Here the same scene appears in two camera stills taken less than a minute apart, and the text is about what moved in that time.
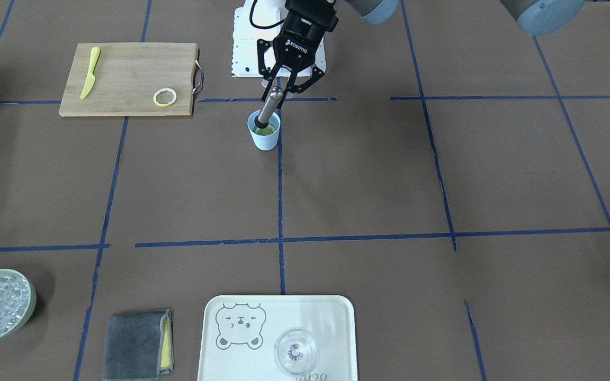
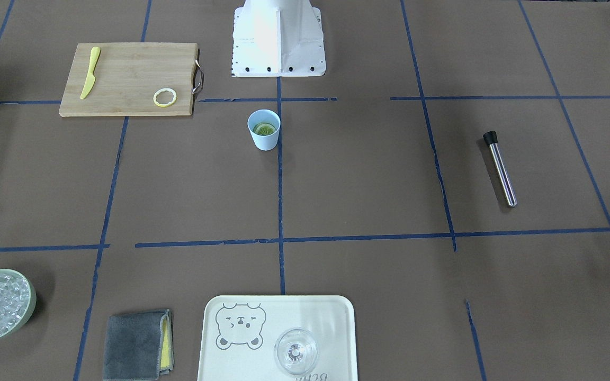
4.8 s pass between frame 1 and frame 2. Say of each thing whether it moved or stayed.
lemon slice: stayed
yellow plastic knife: stayed
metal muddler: moved
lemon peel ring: stayed
